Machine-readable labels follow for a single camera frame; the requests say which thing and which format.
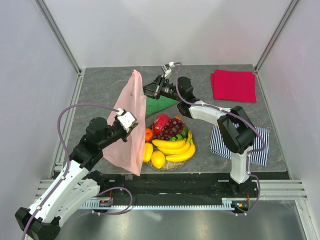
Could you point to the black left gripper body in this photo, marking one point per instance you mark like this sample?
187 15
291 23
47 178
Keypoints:
116 132

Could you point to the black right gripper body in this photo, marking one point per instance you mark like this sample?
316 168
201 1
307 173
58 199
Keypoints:
166 90

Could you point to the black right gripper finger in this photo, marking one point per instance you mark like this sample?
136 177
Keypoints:
151 94
152 87

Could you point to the pink plastic bag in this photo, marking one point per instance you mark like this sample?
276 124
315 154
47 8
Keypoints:
132 101

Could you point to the red grape bunch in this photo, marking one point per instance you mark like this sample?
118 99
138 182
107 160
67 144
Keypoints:
172 128

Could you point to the yellow banana bunch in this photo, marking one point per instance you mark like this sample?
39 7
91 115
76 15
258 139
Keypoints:
176 151

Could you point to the small green watermelon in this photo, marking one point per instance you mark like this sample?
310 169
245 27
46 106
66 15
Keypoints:
177 137

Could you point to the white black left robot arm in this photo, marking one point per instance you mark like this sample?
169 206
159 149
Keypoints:
76 183

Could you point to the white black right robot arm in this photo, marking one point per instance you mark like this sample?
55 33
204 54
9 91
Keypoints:
237 131

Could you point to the green cloth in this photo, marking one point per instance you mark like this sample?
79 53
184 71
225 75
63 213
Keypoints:
157 105

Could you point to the red dragon fruit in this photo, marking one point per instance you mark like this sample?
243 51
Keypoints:
159 123

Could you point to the orange tangerine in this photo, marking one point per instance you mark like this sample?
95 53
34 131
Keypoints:
149 134

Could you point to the yellow bell pepper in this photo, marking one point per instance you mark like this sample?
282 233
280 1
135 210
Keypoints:
148 151

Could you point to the green orange mango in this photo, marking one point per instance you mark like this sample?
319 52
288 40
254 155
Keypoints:
185 129

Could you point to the yellow lemon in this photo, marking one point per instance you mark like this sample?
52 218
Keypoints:
158 159

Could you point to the round speckled plate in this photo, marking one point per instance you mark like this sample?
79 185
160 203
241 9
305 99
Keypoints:
168 166

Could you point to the red cloth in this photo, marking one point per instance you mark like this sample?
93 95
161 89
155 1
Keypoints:
237 86

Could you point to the blue white striped cloth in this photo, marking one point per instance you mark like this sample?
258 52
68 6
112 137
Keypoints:
259 155

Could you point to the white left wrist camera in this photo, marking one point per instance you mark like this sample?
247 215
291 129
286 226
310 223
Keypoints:
126 119

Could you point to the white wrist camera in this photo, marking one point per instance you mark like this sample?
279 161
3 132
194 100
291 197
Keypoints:
126 119
167 69

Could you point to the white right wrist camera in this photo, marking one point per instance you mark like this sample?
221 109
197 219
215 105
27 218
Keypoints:
167 69

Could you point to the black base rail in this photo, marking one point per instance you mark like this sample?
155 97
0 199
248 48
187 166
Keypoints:
173 188

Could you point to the grey slotted cable duct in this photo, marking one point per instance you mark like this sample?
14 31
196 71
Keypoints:
95 204

